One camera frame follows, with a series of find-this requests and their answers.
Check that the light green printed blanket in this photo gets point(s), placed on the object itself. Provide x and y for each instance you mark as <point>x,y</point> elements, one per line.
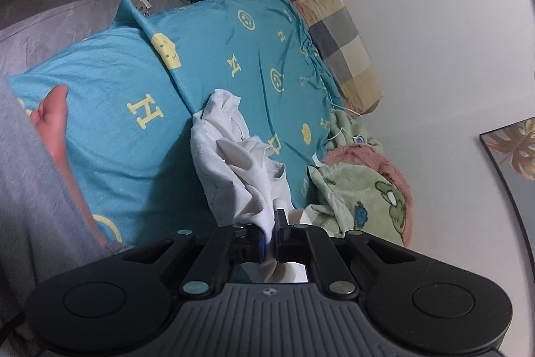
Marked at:
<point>363,194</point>

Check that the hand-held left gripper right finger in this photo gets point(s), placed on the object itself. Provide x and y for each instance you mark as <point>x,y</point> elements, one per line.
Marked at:
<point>277,229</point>

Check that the teal printed bed sheet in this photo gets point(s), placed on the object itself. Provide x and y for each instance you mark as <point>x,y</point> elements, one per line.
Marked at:
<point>217,60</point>

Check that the leaf picture frame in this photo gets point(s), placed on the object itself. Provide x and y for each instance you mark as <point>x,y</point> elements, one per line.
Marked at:
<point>512,156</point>

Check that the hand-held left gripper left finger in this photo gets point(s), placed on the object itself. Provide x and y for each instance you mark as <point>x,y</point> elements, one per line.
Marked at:
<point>261,246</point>

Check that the checkered pillow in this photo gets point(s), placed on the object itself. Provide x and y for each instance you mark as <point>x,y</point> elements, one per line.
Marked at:
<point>338,43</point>

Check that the white t-shirt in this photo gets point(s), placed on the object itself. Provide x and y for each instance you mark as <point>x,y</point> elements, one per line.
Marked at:
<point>238,168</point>

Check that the person's arm in grey sleeve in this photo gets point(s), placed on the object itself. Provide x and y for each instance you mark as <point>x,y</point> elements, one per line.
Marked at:
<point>29,206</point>

